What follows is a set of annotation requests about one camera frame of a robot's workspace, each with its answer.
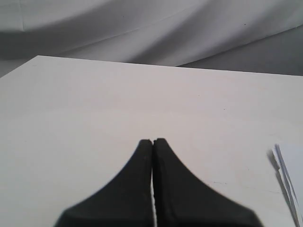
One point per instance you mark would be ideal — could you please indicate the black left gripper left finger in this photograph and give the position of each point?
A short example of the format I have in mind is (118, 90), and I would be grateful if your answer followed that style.
(126, 201)

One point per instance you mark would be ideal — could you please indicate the white backdrop cloth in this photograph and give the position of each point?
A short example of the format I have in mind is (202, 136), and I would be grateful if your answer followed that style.
(240, 35)

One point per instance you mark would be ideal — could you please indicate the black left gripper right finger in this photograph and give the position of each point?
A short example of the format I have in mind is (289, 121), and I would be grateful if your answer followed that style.
(182, 200)

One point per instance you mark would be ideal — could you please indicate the white paper stack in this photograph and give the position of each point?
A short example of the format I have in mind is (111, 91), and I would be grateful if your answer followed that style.
(289, 159)

